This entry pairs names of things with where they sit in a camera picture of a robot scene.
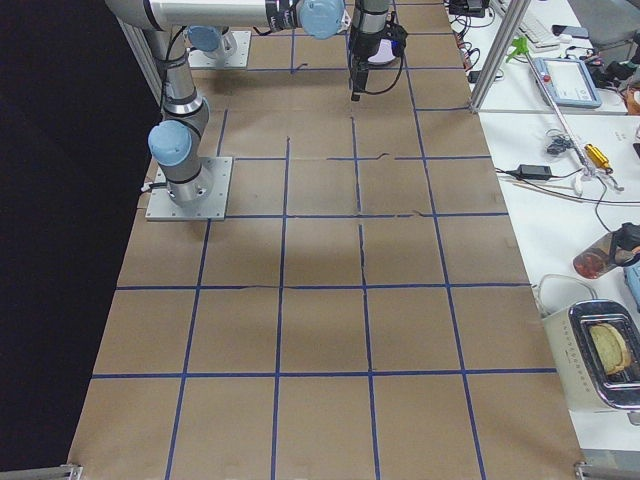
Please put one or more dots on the left frame corner bracket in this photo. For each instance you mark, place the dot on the left frame corner bracket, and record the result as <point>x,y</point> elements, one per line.
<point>62,472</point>

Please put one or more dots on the frame corner bracket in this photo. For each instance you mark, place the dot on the frame corner bracket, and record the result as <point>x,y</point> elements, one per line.
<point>586,471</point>
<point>62,472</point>

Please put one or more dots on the yellow tool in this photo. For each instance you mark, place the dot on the yellow tool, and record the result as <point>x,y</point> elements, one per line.
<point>598,158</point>

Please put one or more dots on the wooden chopstick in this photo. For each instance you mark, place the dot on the wooden chopstick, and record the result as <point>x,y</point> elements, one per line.
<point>555,194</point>

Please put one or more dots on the white keyboard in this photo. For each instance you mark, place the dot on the white keyboard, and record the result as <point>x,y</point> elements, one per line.
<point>540,38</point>

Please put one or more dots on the green reacher grabber head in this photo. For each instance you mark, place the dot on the green reacher grabber head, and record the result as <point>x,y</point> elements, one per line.
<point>519,50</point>

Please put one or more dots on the black power adapter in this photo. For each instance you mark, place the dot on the black power adapter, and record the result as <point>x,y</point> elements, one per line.
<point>534,172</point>

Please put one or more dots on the aluminium frame post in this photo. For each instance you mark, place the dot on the aluminium frame post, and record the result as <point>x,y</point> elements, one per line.
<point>506,33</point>

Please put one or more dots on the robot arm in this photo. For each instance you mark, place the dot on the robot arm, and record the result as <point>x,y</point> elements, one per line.
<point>174,142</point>
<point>217,43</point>

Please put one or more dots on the long metal reacher stick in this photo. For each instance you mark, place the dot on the long metal reacher stick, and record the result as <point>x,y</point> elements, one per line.
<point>588,168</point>

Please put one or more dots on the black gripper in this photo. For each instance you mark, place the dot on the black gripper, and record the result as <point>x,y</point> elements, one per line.
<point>361,48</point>

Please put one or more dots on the cream toaster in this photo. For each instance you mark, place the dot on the cream toaster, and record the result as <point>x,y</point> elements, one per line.
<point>586,386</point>

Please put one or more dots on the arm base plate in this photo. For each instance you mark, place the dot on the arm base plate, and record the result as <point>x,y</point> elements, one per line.
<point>204,198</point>
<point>198,61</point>

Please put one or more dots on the right frame corner bracket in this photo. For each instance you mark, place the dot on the right frame corner bracket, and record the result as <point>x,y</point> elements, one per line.
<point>586,471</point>

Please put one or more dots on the bread slice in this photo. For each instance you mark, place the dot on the bread slice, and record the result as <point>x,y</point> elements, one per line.
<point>611,348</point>

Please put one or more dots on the blue teach pendant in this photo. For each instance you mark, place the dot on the blue teach pendant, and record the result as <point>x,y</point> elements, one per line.
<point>568,81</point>

